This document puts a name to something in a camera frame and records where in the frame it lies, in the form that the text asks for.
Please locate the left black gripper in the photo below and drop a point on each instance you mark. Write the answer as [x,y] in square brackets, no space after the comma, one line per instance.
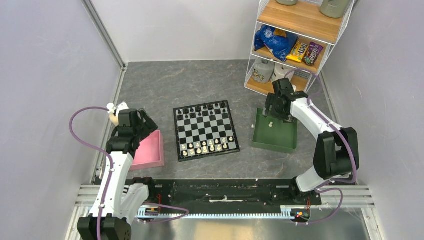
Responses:
[148,126]

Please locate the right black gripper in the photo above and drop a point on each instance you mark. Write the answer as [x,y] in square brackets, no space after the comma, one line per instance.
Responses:
[272,100]

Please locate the green plastic tray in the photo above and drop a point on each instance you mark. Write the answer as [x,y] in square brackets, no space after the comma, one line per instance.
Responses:
[282,137]

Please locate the pink plastic tray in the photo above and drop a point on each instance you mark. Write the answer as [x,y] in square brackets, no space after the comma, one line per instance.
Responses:
[150,153]

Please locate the black white chessboard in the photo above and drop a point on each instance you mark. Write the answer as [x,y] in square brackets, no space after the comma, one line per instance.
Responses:
[201,123]

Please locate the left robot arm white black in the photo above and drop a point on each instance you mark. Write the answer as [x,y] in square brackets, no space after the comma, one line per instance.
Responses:
[112,214]

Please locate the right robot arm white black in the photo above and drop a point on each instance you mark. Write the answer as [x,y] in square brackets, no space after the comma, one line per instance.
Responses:
[336,150]

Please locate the white paper roll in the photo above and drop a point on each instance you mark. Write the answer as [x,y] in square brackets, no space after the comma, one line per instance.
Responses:
[280,71]

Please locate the white jug with label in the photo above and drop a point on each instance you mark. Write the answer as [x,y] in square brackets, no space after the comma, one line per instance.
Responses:
[262,71]

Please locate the yellow candy bag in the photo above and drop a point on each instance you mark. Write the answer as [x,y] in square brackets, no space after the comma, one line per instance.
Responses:
[298,51]

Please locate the blue snack bag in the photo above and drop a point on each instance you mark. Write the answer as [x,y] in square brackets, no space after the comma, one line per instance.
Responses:
[277,41]

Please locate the brown candy bag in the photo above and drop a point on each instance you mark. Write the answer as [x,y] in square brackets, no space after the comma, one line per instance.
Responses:
[312,53]

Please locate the grey green bottle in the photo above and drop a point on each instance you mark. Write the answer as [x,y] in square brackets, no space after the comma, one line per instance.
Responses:
[334,8]

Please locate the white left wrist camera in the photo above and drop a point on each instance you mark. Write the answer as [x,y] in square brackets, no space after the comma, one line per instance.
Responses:
[114,110]

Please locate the white wire wooden shelf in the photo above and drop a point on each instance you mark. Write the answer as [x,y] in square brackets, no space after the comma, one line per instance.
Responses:
[303,18]

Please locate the grey cable duct strip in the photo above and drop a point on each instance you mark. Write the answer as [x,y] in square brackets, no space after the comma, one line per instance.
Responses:
[284,214]

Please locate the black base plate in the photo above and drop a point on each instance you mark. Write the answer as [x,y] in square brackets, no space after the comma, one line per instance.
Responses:
[226,196]

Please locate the aluminium corner rail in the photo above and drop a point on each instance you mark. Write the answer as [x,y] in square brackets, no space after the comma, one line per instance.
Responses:
[100,26]

